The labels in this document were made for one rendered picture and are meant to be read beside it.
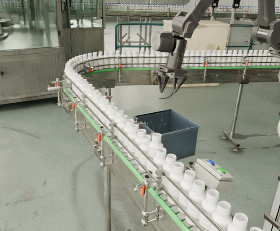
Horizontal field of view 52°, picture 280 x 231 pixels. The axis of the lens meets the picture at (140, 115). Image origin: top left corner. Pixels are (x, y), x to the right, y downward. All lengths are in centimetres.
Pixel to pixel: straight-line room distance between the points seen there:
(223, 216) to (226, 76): 246
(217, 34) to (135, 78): 296
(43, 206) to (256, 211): 184
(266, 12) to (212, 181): 71
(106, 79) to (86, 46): 377
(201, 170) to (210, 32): 454
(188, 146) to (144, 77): 125
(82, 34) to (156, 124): 469
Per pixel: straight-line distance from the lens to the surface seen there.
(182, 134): 181
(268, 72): 350
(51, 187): 288
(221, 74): 322
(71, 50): 651
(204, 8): 109
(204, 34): 552
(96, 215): 254
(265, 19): 133
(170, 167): 110
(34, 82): 449
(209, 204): 96
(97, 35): 664
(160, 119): 206
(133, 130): 130
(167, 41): 102
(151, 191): 119
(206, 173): 116
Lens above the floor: 175
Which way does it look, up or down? 24 degrees down
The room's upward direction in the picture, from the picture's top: 2 degrees clockwise
